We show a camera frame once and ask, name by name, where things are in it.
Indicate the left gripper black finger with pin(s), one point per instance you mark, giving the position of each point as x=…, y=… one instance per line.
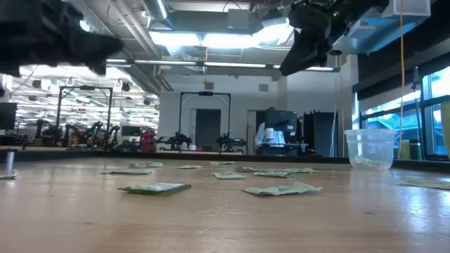
x=102, y=47

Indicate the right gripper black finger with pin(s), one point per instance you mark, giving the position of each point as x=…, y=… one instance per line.
x=306, y=52

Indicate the pale green sachet packet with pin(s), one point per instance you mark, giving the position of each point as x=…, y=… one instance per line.
x=228, y=175
x=299, y=170
x=423, y=183
x=188, y=167
x=146, y=164
x=222, y=162
x=7, y=176
x=281, y=190
x=367, y=162

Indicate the dark green sachet packet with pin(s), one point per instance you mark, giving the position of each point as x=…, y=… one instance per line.
x=154, y=188
x=274, y=174
x=247, y=169

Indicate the black background robot arm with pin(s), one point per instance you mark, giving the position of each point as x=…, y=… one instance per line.
x=175, y=140
x=230, y=140

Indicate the black monitor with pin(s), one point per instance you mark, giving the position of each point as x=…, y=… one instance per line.
x=281, y=121

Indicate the black cabinet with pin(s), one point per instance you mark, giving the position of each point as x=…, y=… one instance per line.
x=318, y=133

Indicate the dark small monitor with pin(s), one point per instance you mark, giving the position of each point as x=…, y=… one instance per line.
x=130, y=130

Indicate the dark large monitor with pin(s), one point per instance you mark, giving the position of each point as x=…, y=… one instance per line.
x=7, y=116

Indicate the white bottle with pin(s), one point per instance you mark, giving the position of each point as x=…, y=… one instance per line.
x=269, y=134

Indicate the person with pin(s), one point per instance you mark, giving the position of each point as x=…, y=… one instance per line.
x=262, y=137

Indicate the red parts rack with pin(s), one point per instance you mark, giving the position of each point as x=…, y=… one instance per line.
x=148, y=140

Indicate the clear plastic round container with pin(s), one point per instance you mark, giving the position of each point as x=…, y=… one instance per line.
x=372, y=140

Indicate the yellow-green cup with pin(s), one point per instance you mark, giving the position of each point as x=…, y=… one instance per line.
x=404, y=149

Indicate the green plastic cup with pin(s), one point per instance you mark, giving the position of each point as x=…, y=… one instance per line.
x=446, y=130

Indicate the black robot station frame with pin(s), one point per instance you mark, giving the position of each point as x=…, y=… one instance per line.
x=205, y=93
x=84, y=88

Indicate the black aluminium table frame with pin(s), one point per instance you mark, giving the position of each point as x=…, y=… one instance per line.
x=105, y=154

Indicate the grey metal post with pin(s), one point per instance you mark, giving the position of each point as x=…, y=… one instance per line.
x=10, y=161

